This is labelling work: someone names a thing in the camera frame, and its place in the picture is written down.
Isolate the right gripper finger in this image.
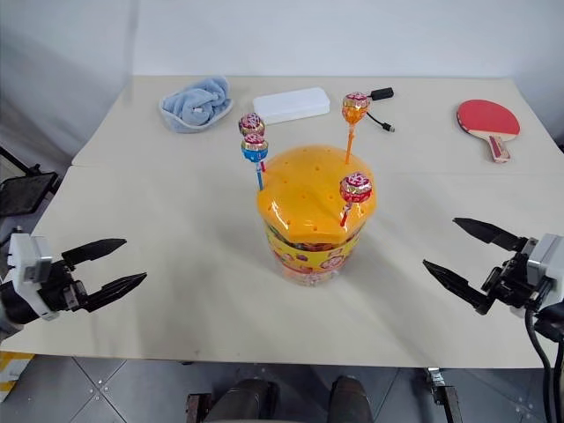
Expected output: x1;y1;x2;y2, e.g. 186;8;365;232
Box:
421;258;494;315
452;217;530;254

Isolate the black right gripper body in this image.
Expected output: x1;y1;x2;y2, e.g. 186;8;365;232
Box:
480;237;548;310

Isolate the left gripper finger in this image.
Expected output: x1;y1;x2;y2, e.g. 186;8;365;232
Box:
61;238;129;271
83;271;148;315

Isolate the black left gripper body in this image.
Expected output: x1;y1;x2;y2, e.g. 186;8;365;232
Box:
40;258;93;315

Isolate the red lollipop with pink stick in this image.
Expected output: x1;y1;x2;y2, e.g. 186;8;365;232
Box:
338;172;375;227

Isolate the clear printed lollipop jar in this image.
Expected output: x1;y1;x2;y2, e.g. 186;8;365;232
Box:
263;219;360;288

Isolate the orange lollipop with orange stick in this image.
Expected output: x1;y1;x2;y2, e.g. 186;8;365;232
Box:
341;91;371;165

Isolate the blue lollipop with blue stick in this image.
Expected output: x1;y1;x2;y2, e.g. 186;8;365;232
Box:
240;134;270;192

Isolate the red table tennis paddle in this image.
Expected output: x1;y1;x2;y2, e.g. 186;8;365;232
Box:
456;99;522;164

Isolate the dark rounded shape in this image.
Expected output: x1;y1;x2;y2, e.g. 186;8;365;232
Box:
204;377;278;423
328;375;379;423

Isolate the orange perforated lollipop holder lid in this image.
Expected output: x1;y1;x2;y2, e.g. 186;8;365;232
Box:
256;144;379;242

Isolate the light blue towel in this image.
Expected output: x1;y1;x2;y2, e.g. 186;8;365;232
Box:
159;75;234;133

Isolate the white plastic box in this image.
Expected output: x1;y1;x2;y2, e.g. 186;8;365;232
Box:
252;86;330;126

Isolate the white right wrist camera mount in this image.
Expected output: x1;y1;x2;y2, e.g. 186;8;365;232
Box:
510;233;564;319

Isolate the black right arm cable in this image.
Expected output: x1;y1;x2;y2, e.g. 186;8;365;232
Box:
523;308;564;423

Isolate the metal table leg bracket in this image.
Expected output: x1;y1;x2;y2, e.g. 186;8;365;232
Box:
425;366;464;423

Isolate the dark metal table bracket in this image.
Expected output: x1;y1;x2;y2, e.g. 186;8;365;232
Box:
184;391;212;423

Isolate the black adapter with cable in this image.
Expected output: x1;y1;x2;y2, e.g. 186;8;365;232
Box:
365;86;397;133

